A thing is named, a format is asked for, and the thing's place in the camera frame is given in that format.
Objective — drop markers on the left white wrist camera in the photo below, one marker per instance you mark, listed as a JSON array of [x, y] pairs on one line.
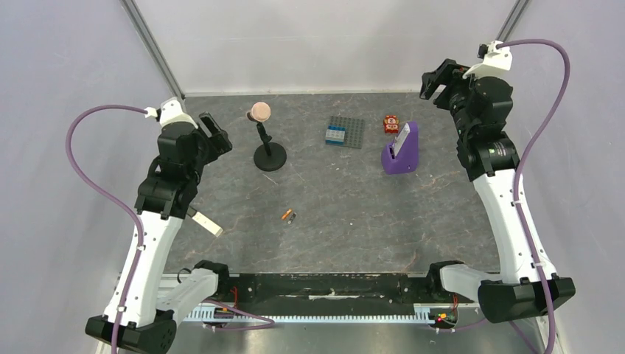
[[170, 111]]

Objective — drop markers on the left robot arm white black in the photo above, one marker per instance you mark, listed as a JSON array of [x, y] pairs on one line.
[[136, 319]]

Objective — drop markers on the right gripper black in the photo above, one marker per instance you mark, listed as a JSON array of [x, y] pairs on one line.
[[446, 85]]

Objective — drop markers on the orange battery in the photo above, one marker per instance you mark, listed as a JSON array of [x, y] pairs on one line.
[[286, 214]]

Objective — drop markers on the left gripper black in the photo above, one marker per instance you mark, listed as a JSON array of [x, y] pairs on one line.
[[218, 143]]

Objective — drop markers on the purple holder stand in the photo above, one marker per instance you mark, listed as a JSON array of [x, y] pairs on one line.
[[408, 158]]

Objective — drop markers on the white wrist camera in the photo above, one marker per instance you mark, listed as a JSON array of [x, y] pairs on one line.
[[170, 111], [496, 61]]

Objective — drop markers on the white device in holder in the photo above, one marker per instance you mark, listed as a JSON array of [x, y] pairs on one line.
[[400, 138]]

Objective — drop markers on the grey lego baseplate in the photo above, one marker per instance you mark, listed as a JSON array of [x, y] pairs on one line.
[[355, 129]]

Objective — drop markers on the white remote control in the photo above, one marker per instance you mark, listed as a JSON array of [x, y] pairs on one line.
[[205, 222]]

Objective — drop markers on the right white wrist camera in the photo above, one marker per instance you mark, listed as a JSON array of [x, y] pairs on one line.
[[496, 61]]

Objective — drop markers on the white cable duct strip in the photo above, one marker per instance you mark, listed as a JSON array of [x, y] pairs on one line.
[[416, 316]]

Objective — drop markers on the blue white lego bricks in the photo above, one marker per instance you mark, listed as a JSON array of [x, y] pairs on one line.
[[335, 135]]

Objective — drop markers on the black stand with pink ball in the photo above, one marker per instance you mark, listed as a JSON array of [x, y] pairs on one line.
[[269, 156]]

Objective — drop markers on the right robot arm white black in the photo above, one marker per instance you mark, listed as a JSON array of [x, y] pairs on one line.
[[479, 107]]

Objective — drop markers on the red toy figure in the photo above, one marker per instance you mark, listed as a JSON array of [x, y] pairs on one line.
[[391, 124]]

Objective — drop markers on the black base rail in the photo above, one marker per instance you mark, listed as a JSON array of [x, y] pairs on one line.
[[325, 294]]

